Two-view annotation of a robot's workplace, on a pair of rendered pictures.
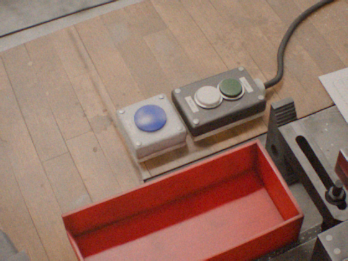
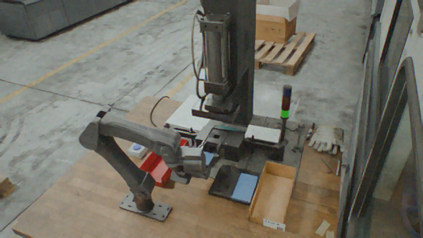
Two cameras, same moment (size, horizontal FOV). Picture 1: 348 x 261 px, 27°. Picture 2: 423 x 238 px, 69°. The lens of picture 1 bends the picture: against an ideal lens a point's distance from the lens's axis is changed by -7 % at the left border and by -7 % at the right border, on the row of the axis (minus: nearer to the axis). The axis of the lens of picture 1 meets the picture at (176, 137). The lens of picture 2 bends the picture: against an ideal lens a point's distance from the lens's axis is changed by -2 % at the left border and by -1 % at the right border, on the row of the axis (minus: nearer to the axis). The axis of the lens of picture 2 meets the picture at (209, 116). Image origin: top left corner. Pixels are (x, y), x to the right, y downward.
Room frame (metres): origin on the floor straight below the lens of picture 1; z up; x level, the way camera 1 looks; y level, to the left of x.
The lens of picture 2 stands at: (-0.45, 0.51, 1.84)
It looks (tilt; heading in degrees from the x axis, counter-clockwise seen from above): 35 degrees down; 318
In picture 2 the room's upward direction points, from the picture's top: 4 degrees counter-clockwise
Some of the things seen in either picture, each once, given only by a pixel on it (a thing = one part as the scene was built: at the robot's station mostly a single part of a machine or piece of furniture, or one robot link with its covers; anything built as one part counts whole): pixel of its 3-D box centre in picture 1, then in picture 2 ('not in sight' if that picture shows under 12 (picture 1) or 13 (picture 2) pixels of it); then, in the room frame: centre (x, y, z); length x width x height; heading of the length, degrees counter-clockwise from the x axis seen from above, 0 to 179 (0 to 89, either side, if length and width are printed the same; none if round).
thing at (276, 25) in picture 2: not in sight; (276, 18); (2.14, -3.28, 0.40); 0.67 x 0.60 x 0.50; 106
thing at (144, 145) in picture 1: (151, 133); (138, 152); (0.59, 0.03, 0.90); 0.07 x 0.07 x 0.06; 24
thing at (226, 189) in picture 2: not in sight; (234, 183); (0.13, -0.12, 0.91); 0.17 x 0.16 x 0.02; 24
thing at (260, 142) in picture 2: not in sight; (261, 146); (0.16, -0.34, 0.95); 0.15 x 0.03 x 0.10; 24
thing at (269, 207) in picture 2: not in sight; (274, 194); (-0.03, -0.17, 0.93); 0.25 x 0.13 x 0.08; 114
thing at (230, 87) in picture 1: (230, 91); not in sight; (0.64, -0.07, 0.93); 0.03 x 0.03 x 0.02
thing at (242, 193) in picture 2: not in sight; (244, 186); (0.07, -0.12, 0.93); 0.15 x 0.07 x 0.03; 115
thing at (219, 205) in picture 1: (183, 230); (164, 159); (0.43, -0.01, 0.93); 0.25 x 0.12 x 0.06; 114
